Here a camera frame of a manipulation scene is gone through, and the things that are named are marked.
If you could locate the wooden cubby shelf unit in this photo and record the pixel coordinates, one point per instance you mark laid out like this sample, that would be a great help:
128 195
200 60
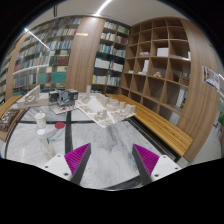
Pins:
159 83

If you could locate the dark patterned board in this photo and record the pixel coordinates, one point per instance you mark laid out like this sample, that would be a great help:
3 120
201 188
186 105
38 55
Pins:
7 118

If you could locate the long wooden bench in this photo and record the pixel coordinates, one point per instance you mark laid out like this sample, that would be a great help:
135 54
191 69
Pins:
165 130

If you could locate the middle bookshelf with books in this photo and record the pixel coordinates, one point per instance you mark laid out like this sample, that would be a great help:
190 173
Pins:
110 58

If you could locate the large white architectural model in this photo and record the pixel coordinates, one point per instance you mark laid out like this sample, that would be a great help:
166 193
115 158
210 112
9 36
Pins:
103 110

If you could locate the wall poster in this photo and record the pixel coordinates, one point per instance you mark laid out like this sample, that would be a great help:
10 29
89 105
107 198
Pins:
211 78

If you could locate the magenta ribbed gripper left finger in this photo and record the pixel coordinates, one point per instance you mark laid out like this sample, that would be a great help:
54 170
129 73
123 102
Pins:
70 166

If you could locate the left bookshelf with books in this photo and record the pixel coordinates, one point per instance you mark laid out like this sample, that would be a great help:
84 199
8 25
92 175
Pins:
41 58

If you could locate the clear plastic water bottle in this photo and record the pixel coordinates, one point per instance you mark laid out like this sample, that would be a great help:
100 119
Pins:
45 144

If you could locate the dark grey building model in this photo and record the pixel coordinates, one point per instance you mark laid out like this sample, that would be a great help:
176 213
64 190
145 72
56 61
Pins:
63 97

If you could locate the bookshelf with books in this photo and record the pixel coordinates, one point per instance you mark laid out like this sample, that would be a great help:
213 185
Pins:
110 58
41 58

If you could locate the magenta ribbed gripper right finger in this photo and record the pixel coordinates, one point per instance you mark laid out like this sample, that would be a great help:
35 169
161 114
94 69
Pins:
151 166

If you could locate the white lidded cup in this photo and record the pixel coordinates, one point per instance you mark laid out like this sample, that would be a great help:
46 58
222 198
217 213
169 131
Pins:
40 119

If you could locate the white box on shelf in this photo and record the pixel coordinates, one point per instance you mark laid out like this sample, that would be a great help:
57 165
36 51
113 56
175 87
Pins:
163 52

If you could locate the red round coaster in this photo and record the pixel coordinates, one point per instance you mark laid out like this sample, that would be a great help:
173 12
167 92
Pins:
59 125

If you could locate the white model on left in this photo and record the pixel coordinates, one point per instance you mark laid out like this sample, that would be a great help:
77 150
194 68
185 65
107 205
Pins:
33 98

